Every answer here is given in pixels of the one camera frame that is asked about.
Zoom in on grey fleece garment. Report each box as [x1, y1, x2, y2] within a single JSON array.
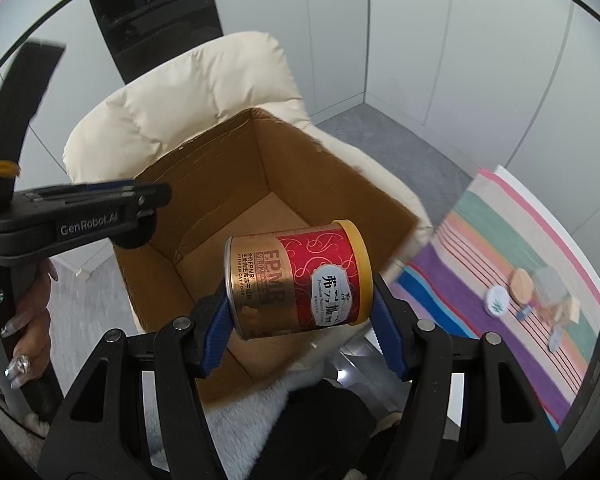
[[140, 370, 331, 480]]

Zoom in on person's left hand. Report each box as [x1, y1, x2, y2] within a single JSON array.
[[0, 260, 59, 391]]

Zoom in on black curved bar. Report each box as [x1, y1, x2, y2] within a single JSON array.
[[0, 41, 67, 176]]

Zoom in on grey translucent container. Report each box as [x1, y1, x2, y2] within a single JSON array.
[[532, 266, 568, 306]]

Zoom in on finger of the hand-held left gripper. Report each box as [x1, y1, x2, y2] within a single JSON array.
[[27, 180, 168, 195], [27, 191, 173, 212]]

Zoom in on black trousers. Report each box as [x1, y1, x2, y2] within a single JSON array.
[[260, 380, 398, 480]]

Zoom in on beige powder puff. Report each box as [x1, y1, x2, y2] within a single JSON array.
[[510, 268, 535, 306]]

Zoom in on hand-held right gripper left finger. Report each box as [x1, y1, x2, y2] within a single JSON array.
[[37, 280, 241, 480]]

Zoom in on brown cardboard box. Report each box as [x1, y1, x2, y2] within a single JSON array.
[[114, 107, 421, 406]]

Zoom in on white round lid green print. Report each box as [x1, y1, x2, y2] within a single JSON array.
[[485, 285, 509, 317]]

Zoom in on striped colourful mat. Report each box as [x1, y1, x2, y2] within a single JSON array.
[[395, 169, 600, 431]]

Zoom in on beige rectangular box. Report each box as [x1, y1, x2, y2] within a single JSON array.
[[560, 297, 581, 326]]

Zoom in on red and gold tin can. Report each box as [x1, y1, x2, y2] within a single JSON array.
[[224, 219, 372, 342]]

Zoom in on cream padded chair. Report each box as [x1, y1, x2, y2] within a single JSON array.
[[62, 30, 433, 431]]

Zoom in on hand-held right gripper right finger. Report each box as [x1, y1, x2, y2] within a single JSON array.
[[372, 274, 566, 480]]

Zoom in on chrome chair base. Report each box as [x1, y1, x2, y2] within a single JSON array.
[[330, 340, 381, 392]]

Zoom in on black glass panel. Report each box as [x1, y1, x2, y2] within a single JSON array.
[[77, 0, 226, 86]]

